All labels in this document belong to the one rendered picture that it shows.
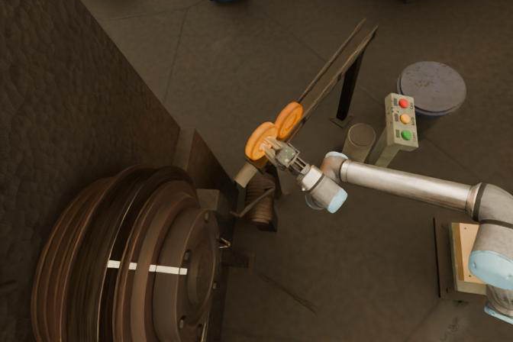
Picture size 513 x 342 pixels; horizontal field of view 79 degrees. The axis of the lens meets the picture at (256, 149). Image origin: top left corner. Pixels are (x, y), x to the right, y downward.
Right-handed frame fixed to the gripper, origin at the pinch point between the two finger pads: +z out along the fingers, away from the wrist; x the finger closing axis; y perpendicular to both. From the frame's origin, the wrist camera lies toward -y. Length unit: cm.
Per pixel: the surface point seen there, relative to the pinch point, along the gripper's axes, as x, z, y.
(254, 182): 11.0, -8.1, -24.6
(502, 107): -127, -92, -57
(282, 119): -11.1, -1.1, 0.4
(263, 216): 19.6, -20.2, -21.6
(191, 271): 42, -11, 44
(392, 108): -49, -32, -9
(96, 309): 52, -4, 59
